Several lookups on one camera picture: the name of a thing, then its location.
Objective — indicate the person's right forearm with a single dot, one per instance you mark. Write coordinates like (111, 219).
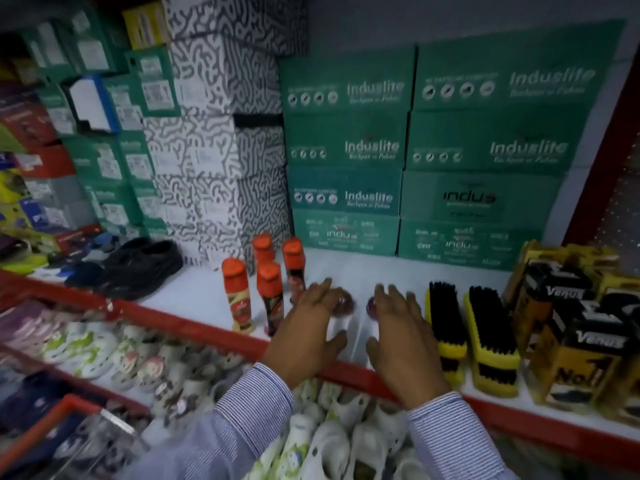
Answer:
(450, 439)

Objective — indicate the person's left thumb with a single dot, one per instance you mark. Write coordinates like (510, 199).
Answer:
(334, 344)

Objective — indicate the person's left forearm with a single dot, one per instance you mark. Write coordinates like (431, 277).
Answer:
(230, 424)

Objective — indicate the person's right thumb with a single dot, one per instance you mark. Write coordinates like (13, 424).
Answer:
(374, 350)

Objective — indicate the stack of black white patterned boxes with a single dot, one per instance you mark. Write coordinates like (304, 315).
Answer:
(225, 144)

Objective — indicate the person's right hand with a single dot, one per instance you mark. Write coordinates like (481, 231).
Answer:
(407, 354)

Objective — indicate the group of yellow black cartons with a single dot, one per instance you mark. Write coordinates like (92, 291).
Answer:
(575, 334)

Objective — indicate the blue white shoe box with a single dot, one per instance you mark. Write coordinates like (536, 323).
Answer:
(92, 104)

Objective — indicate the yellow shoe box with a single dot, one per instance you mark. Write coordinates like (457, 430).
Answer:
(145, 24)

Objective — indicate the pile of white printed clogs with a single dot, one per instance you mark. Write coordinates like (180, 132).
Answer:
(325, 439)

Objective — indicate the dark blue sandal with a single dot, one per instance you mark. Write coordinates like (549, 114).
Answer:
(85, 273)

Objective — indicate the pile of pink sandals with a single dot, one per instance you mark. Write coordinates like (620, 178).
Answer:
(20, 324)

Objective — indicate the person's right middle finger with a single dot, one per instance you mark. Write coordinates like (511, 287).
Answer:
(396, 302)

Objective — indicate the stack of large green boxes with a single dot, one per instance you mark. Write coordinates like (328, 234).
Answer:
(440, 154)

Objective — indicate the orange capped polish bottle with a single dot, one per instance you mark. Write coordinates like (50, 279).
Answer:
(294, 264)
(271, 294)
(237, 294)
(263, 248)

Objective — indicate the person's left hand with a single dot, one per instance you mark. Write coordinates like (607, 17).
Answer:
(297, 339)

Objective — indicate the white packet with maroon cap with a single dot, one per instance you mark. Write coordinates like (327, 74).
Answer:
(342, 317)
(370, 322)

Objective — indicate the stack of small labelled green boxes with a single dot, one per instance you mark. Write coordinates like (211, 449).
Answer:
(110, 159)

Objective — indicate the yellow black shoe brush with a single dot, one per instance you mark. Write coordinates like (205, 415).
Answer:
(492, 339)
(446, 324)

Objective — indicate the red metal shelf rack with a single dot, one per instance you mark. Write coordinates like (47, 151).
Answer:
(200, 327)

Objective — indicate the black shoe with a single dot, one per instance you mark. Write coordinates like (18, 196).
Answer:
(147, 269)
(122, 257)

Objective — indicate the pile of colourful shoe boxes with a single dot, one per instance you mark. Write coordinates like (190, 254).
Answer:
(30, 174)

